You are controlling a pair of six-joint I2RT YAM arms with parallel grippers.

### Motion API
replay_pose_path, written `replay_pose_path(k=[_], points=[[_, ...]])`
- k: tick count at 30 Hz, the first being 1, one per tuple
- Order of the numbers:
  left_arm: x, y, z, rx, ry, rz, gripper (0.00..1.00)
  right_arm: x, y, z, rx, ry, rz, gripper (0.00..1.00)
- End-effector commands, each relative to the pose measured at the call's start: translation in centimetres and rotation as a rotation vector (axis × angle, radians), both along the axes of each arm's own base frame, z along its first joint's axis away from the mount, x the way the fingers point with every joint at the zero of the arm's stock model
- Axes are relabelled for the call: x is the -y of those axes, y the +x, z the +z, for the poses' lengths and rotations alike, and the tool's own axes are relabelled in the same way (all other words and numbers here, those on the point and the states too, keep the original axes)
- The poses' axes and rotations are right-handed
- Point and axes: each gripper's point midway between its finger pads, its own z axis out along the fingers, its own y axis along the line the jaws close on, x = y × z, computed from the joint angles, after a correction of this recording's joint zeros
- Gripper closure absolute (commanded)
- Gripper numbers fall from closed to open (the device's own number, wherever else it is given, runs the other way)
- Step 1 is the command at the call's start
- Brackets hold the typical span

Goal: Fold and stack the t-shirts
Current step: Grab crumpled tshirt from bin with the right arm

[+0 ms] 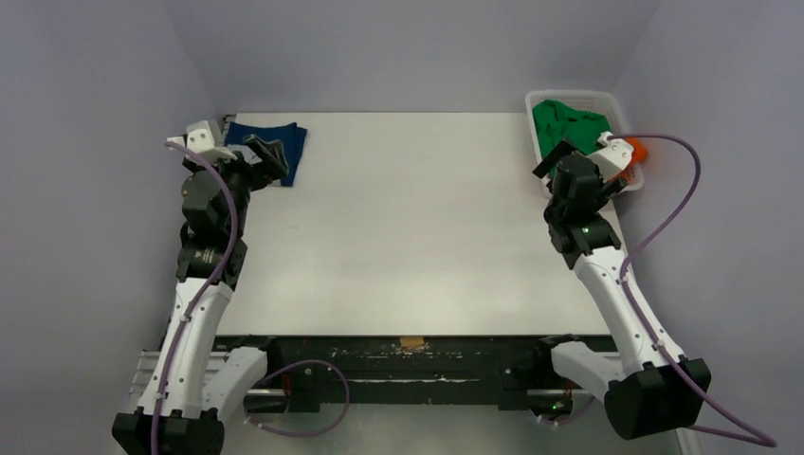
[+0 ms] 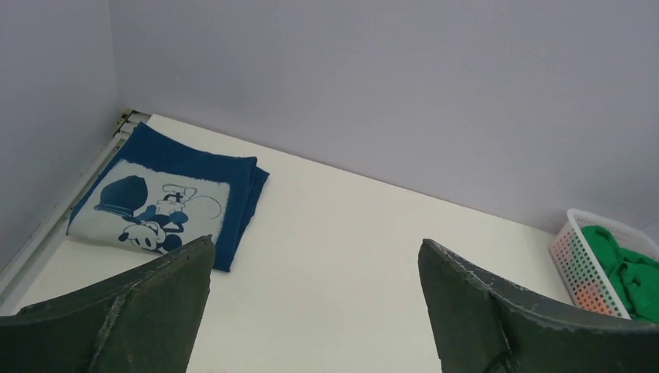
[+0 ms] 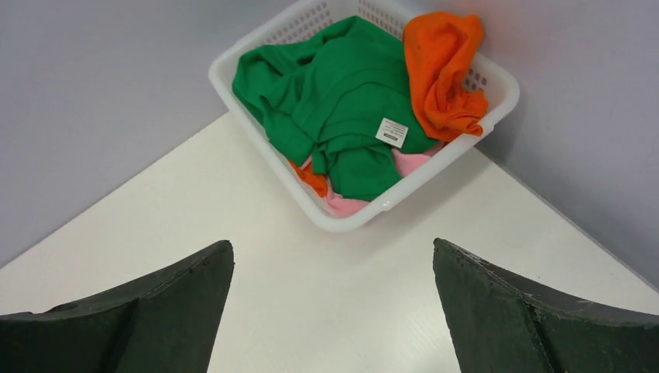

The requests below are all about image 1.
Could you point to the brown tape piece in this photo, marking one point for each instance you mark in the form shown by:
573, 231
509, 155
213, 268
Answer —
412, 343

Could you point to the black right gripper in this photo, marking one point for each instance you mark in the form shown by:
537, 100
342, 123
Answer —
566, 166

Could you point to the green t shirt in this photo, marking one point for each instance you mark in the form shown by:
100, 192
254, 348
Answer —
555, 121

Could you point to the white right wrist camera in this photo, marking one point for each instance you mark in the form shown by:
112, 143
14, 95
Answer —
613, 157

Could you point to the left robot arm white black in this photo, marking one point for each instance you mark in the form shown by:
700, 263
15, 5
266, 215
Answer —
184, 407

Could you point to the folded blue printed t shirt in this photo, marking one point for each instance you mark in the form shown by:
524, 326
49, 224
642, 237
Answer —
292, 136

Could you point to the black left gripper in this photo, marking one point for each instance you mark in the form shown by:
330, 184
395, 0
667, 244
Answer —
268, 153

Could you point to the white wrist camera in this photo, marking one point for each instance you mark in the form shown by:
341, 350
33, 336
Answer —
204, 138
613, 157

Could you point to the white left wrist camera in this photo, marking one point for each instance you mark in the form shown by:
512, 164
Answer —
204, 138

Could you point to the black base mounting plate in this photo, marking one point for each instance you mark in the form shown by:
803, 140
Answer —
508, 373

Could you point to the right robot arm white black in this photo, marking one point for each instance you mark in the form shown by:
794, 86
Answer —
653, 388

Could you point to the orange t shirt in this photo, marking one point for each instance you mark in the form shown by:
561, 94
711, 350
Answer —
639, 153

